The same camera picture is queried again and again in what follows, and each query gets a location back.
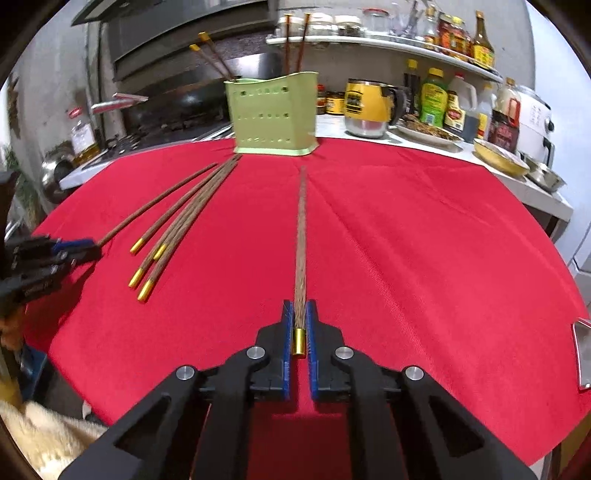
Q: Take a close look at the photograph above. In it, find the cream fleece garment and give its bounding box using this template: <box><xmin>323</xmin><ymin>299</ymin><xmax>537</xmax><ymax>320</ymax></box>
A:
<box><xmin>0</xmin><ymin>398</ymin><xmax>110</xmax><ymax>480</ymax></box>

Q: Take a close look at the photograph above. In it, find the white kitchen appliance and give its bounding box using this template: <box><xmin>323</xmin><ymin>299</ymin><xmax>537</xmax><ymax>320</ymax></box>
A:
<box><xmin>514</xmin><ymin>85</ymin><xmax>556</xmax><ymax>165</ymax></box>

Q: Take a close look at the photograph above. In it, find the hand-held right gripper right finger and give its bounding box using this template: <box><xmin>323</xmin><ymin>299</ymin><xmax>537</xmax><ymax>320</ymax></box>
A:
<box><xmin>305</xmin><ymin>299</ymin><xmax>539</xmax><ymax>480</ymax></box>

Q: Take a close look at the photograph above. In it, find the oil bottle red label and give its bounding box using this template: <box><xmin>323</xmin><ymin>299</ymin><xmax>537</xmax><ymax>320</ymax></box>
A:
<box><xmin>488</xmin><ymin>77</ymin><xmax>522</xmax><ymax>154</ymax></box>

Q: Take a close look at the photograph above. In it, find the orange sauce bottle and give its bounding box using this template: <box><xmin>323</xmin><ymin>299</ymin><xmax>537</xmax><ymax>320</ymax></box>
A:
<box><xmin>436</xmin><ymin>12</ymin><xmax>471</xmax><ymax>57</ymax></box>

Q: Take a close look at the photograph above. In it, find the yellow bowl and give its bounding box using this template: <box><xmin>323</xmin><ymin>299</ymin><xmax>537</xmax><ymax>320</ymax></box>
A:
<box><xmin>472</xmin><ymin>138</ymin><xmax>532</xmax><ymax>179</ymax></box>

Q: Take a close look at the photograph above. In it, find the yellow steel mug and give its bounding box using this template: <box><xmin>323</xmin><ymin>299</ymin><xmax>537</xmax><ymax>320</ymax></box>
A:
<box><xmin>344</xmin><ymin>78</ymin><xmax>411</xmax><ymax>139</ymax></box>

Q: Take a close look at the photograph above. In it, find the dark bottle yellow cap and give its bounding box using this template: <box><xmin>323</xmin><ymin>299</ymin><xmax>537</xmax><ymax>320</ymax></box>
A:
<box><xmin>403</xmin><ymin>58</ymin><xmax>422</xmax><ymax>117</ymax></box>

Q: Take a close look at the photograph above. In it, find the large dark vinegar jug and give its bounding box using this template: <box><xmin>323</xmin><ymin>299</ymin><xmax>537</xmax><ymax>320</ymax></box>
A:
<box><xmin>443</xmin><ymin>72</ymin><xmax>479</xmax><ymax>136</ymax></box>

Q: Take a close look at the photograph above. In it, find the wooden chopstick gold cap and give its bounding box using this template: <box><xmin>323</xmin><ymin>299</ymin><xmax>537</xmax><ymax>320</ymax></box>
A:
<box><xmin>97</xmin><ymin>162</ymin><xmax>218</xmax><ymax>246</ymax></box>
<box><xmin>189</xmin><ymin>44</ymin><xmax>230</xmax><ymax>80</ymax></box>
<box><xmin>283</xmin><ymin>14</ymin><xmax>293</xmax><ymax>75</ymax></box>
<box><xmin>292</xmin><ymin>165</ymin><xmax>309</xmax><ymax>358</ymax></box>
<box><xmin>153</xmin><ymin>156</ymin><xmax>243</xmax><ymax>260</ymax></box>
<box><xmin>198</xmin><ymin>31</ymin><xmax>235</xmax><ymax>80</ymax></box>
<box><xmin>296</xmin><ymin>14</ymin><xmax>311</xmax><ymax>75</ymax></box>
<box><xmin>137</xmin><ymin>157</ymin><xmax>245</xmax><ymax>303</ymax></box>
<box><xmin>128</xmin><ymin>157</ymin><xmax>241</xmax><ymax>289</ymax></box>
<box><xmin>129</xmin><ymin>154</ymin><xmax>242</xmax><ymax>256</ymax></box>

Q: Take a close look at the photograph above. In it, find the small dark sauce jar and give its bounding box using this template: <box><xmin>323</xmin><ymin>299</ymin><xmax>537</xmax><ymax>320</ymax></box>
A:
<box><xmin>325</xmin><ymin>91</ymin><xmax>348</xmax><ymax>116</ymax></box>

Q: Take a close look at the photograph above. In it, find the green plastic utensil holder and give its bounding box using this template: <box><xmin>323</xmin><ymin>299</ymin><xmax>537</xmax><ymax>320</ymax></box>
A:
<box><xmin>224</xmin><ymin>71</ymin><xmax>320</xmax><ymax>156</ymax></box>

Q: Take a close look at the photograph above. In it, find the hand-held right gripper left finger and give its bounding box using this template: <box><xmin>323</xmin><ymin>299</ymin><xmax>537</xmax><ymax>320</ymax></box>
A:
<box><xmin>58</xmin><ymin>299</ymin><xmax>295</xmax><ymax>480</ymax></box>

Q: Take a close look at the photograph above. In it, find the green bottle yellow cap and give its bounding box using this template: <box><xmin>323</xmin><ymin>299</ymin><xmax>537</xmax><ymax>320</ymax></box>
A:
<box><xmin>419</xmin><ymin>67</ymin><xmax>447</xmax><ymax>128</ymax></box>

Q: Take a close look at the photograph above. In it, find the clear cooking oil bottle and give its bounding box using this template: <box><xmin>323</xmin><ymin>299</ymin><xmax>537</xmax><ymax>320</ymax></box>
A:
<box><xmin>68</xmin><ymin>106</ymin><xmax>101</xmax><ymax>165</ymax></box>

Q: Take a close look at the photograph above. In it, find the tall dark soy bottle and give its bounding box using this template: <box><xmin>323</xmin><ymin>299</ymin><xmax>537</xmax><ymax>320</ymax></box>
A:
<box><xmin>470</xmin><ymin>11</ymin><xmax>496</xmax><ymax>71</ymax></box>

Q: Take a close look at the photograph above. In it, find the white lid spice jar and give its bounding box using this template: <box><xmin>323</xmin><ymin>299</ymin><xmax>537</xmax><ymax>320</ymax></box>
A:
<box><xmin>308</xmin><ymin>12</ymin><xmax>335</xmax><ymax>37</ymax></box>
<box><xmin>276</xmin><ymin>16</ymin><xmax>306</xmax><ymax>38</ymax></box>
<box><xmin>334</xmin><ymin>15</ymin><xmax>364</xmax><ymax>38</ymax></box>

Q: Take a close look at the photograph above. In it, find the white wall shelf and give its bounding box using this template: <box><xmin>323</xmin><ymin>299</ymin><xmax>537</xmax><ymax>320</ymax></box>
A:
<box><xmin>265</xmin><ymin>34</ymin><xmax>505</xmax><ymax>85</ymax></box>

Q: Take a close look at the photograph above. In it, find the large steel bowl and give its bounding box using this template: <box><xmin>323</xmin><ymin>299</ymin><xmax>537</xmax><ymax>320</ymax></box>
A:
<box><xmin>523</xmin><ymin>154</ymin><xmax>568</xmax><ymax>193</ymax></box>

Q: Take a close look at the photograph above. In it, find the clear glass utensil jar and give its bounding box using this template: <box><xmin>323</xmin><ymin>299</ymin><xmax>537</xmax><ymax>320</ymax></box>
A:
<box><xmin>392</xmin><ymin>1</ymin><xmax>424</xmax><ymax>38</ymax></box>

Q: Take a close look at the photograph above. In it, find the black glass gas stove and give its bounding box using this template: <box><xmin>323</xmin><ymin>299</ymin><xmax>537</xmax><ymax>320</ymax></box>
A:
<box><xmin>97</xmin><ymin>121</ymin><xmax>235</xmax><ymax>155</ymax></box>

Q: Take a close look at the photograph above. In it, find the small clear sauce bottle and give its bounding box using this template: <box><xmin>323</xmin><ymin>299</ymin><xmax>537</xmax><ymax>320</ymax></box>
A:
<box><xmin>421</xmin><ymin>6</ymin><xmax>440</xmax><ymax>45</ymax></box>

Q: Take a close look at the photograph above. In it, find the person's left hand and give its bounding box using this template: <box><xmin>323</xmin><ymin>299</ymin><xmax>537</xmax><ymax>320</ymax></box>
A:
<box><xmin>0</xmin><ymin>306</ymin><xmax>24</xmax><ymax>354</ymax></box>

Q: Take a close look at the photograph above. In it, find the plate of food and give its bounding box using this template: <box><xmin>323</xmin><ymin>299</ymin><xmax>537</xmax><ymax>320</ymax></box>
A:
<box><xmin>396</xmin><ymin>116</ymin><xmax>465</xmax><ymax>147</ymax></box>

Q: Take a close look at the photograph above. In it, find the black range hood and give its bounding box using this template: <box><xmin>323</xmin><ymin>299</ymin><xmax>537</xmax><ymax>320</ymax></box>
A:
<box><xmin>71</xmin><ymin>0</ymin><xmax>280</xmax><ymax>83</ymax></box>

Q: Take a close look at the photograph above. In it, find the grey flat object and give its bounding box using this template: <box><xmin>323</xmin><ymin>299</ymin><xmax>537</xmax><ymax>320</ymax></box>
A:
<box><xmin>571</xmin><ymin>318</ymin><xmax>591</xmax><ymax>389</ymax></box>

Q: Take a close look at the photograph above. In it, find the red tablecloth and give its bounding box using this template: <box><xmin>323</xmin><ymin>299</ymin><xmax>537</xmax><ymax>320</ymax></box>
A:
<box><xmin>21</xmin><ymin>136</ymin><xmax>591</xmax><ymax>480</ymax></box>

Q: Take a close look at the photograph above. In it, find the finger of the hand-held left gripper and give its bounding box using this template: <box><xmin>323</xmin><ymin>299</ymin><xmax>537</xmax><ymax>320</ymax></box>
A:
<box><xmin>13</xmin><ymin>234</ymin><xmax>103</xmax><ymax>261</ymax></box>
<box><xmin>18</xmin><ymin>259</ymin><xmax>82</xmax><ymax>280</ymax></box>

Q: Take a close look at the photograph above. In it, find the red lid glass jar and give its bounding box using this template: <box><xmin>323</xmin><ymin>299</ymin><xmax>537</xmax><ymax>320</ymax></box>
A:
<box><xmin>362</xmin><ymin>6</ymin><xmax>392</xmax><ymax>36</ymax></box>

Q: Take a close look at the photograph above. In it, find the steel pot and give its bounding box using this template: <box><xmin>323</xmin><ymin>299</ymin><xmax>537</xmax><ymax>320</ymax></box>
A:
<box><xmin>41</xmin><ymin>147</ymin><xmax>78</xmax><ymax>205</ymax></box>

